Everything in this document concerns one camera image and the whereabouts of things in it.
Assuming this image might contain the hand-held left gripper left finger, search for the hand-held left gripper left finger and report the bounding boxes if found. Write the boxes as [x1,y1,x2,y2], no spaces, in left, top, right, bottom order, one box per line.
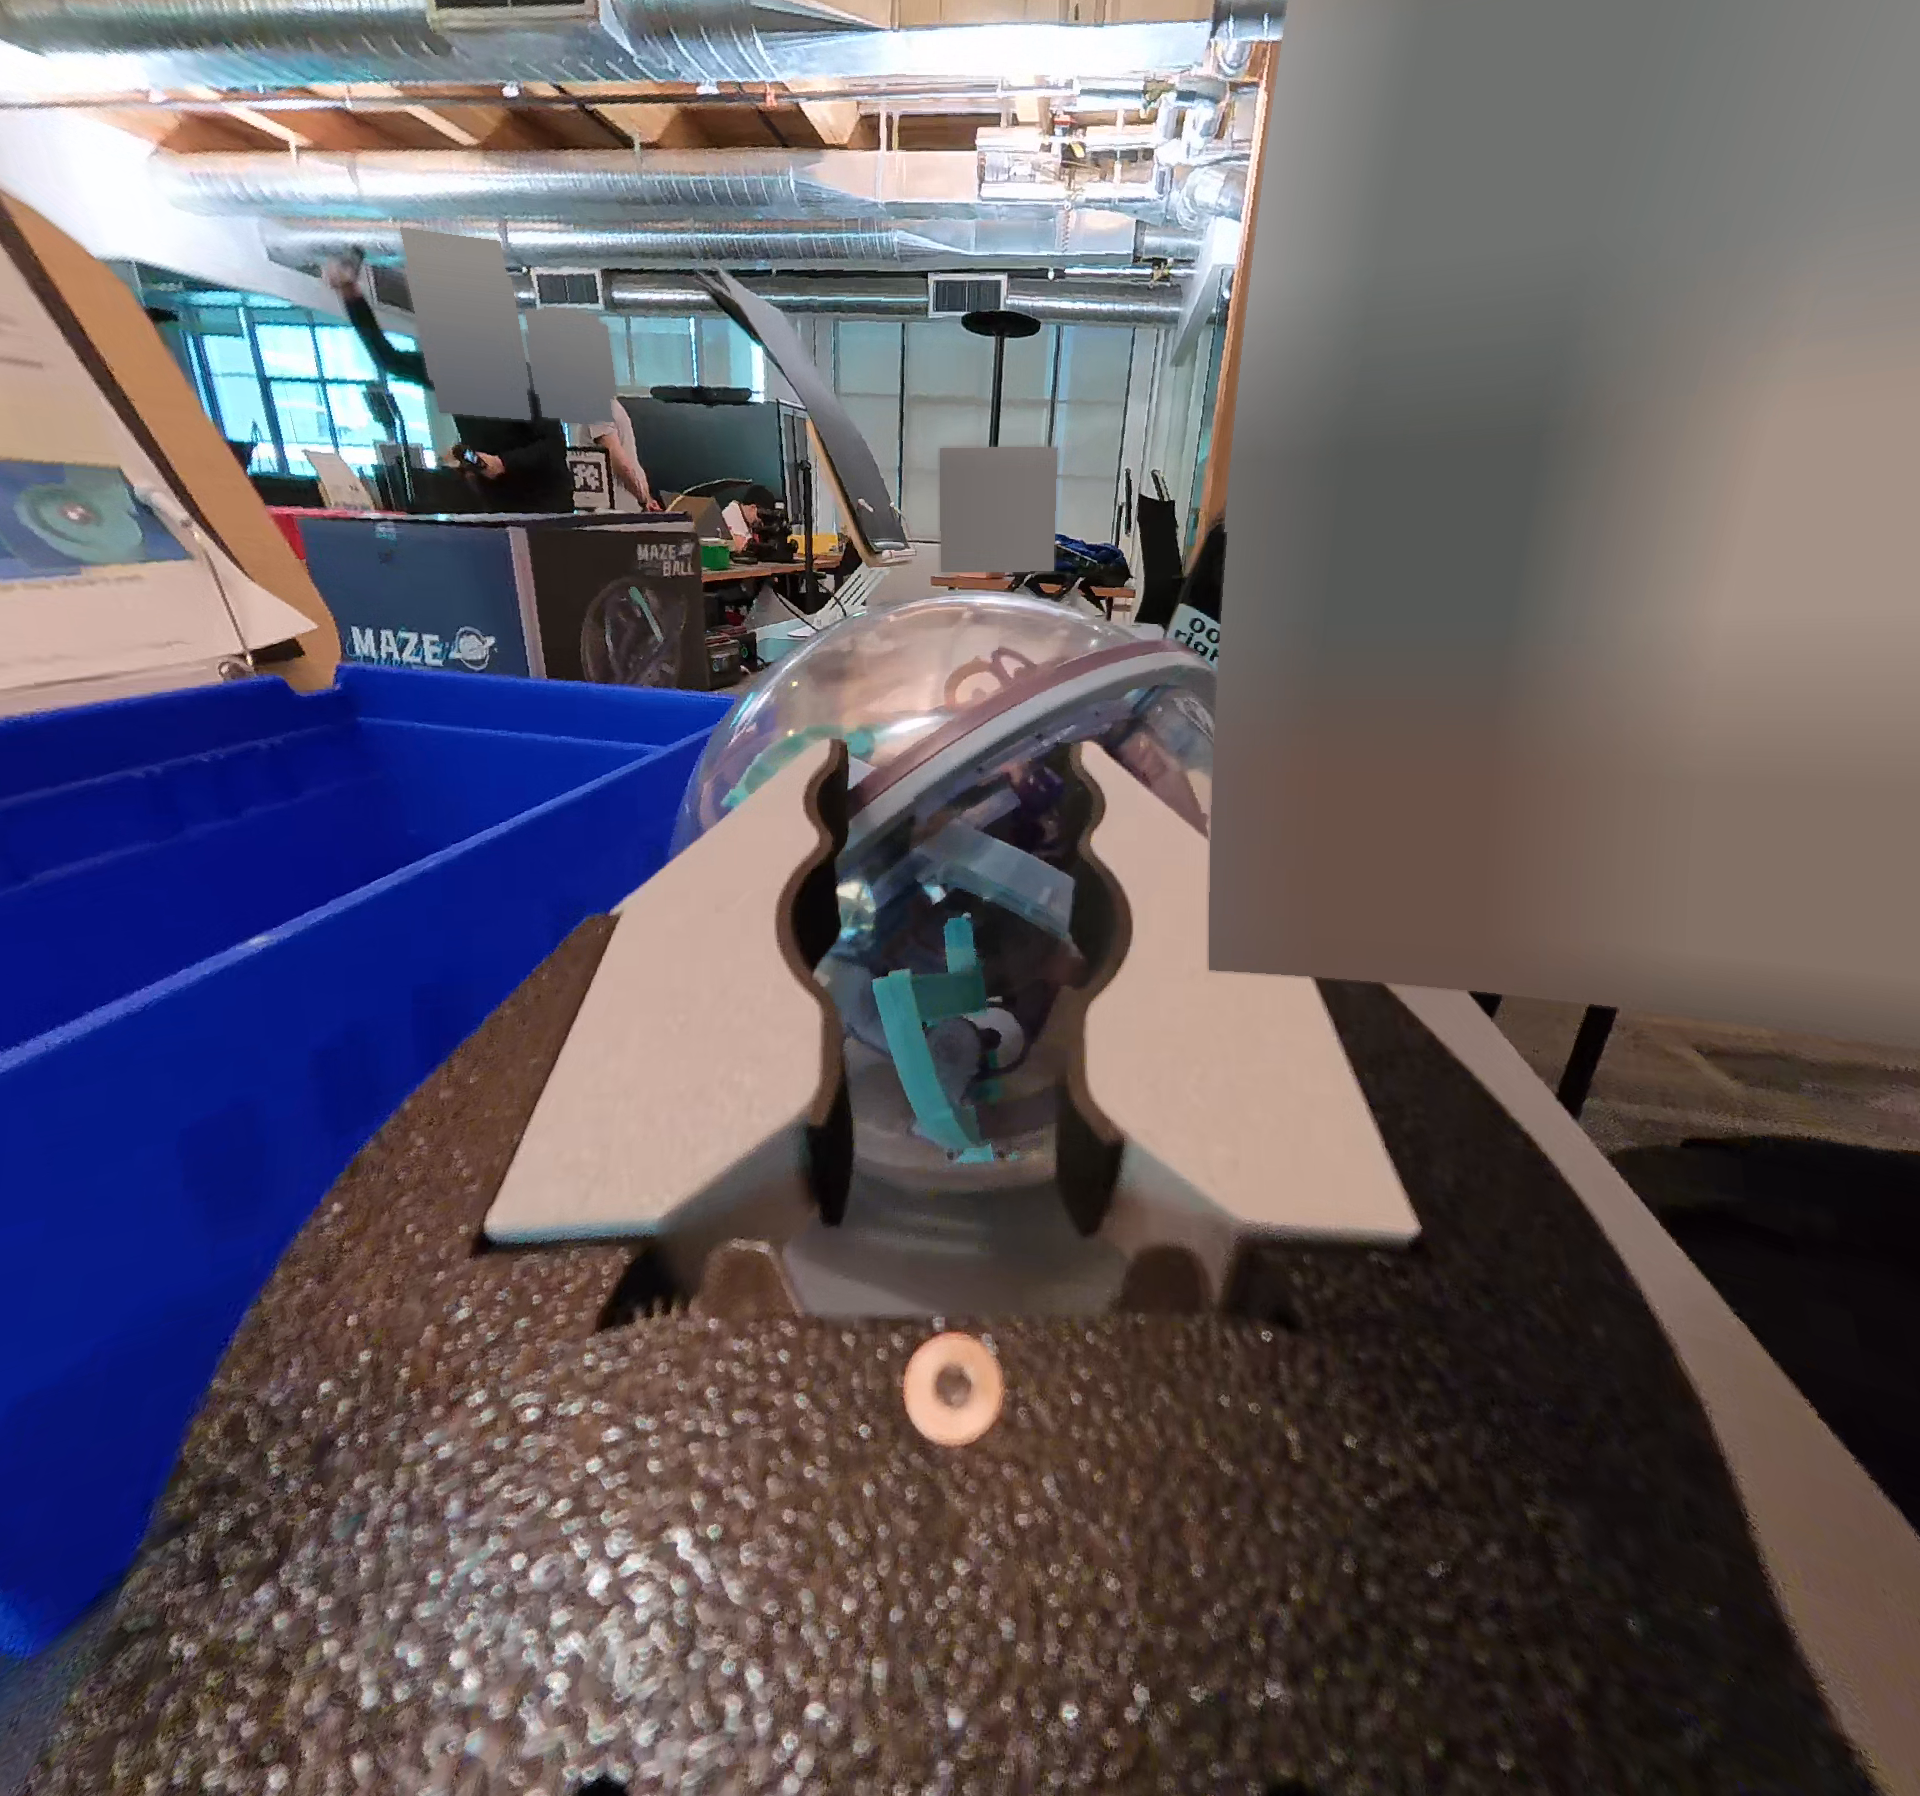
[480,738,859,1300]

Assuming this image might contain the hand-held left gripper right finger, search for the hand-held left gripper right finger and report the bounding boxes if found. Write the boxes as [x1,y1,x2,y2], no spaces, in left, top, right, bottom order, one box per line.
[1054,746,1427,1300]

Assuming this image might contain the clear plastic maze ball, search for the clear plastic maze ball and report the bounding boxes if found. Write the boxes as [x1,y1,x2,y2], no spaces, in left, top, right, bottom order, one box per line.
[669,593,1220,1237]

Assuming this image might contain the black floor lamp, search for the black floor lamp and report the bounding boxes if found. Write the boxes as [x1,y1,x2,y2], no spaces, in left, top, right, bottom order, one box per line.
[955,306,1051,460]

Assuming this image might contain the blue plastic bin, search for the blue plastic bin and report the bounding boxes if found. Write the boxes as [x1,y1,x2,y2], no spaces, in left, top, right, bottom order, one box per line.
[0,659,741,1667]

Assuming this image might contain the large black screen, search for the large black screen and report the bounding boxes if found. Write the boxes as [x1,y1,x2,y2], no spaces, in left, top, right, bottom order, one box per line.
[612,389,815,510]

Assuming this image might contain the dark printed cardboard box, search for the dark printed cardboard box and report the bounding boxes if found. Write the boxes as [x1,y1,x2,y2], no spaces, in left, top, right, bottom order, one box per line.
[294,510,711,693]

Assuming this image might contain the printed instruction sheet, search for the printed instruction sheet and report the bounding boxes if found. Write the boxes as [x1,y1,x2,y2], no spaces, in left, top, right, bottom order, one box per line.
[0,240,321,697]

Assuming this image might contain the instruction sheet on board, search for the instruction sheet on board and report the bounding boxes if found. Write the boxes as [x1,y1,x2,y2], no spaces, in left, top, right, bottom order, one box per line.
[0,188,344,697]

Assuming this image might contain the wooden post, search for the wooden post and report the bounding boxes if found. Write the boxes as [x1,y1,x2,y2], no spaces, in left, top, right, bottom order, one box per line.
[1189,253,1251,557]

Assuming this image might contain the narrow silver ventilation duct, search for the narrow silver ventilation duct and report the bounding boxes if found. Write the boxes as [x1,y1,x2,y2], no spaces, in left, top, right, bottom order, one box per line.
[147,144,1251,271]

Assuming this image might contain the wide silver ventilation duct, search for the wide silver ventilation duct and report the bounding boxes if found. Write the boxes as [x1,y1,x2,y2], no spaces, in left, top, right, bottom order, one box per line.
[0,0,1297,91]

